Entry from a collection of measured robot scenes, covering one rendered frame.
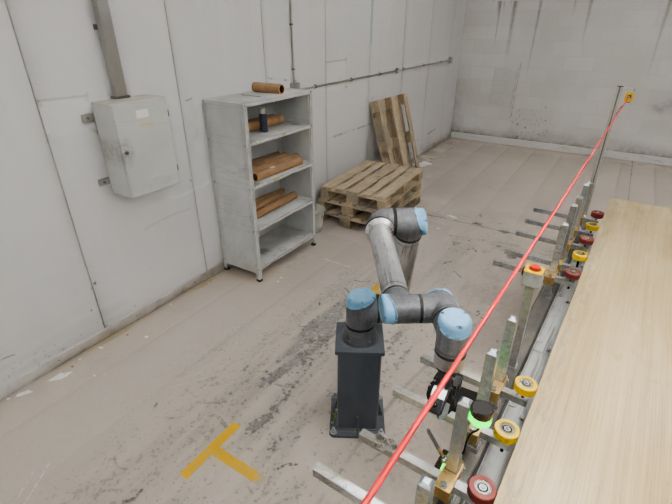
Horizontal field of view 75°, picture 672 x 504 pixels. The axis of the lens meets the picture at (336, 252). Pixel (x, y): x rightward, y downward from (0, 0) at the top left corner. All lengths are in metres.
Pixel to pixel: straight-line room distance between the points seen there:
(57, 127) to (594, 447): 3.10
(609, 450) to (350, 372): 1.22
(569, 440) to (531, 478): 0.22
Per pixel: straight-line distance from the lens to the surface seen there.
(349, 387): 2.48
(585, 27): 8.91
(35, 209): 3.21
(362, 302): 2.19
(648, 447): 1.82
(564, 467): 1.63
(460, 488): 1.54
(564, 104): 9.00
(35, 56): 3.16
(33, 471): 3.03
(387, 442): 1.57
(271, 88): 3.98
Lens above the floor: 2.10
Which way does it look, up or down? 28 degrees down
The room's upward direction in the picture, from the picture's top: straight up
